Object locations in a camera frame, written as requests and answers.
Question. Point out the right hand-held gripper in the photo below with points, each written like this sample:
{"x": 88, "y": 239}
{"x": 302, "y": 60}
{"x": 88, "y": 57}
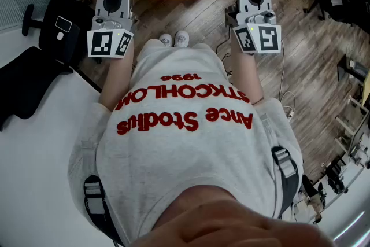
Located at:
{"x": 260, "y": 37}

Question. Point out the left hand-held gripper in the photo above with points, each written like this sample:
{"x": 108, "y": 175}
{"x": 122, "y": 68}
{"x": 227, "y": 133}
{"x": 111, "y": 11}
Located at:
{"x": 110, "y": 42}

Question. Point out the person's right forearm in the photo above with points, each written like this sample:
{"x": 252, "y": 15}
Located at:
{"x": 247, "y": 78}

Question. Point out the person's left forearm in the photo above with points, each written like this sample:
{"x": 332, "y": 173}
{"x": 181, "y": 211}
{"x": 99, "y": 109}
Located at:
{"x": 117, "y": 81}

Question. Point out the person's white left shoe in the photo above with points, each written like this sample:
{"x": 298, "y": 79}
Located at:
{"x": 165, "y": 38}

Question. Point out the person's white shoe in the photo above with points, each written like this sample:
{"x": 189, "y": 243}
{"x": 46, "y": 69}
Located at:
{"x": 181, "y": 38}
{"x": 165, "y": 38}

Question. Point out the person's white right shoe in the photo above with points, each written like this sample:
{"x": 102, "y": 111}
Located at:
{"x": 181, "y": 38}

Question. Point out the dark side desk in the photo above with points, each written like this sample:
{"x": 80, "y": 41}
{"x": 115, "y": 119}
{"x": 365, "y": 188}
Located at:
{"x": 351, "y": 69}

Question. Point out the grey sweatshirt with red lettering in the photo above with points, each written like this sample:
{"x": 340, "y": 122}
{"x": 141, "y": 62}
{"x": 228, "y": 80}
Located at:
{"x": 179, "y": 139}

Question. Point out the person's chin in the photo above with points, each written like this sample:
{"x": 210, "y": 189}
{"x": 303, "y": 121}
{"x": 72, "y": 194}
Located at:
{"x": 225, "y": 222}

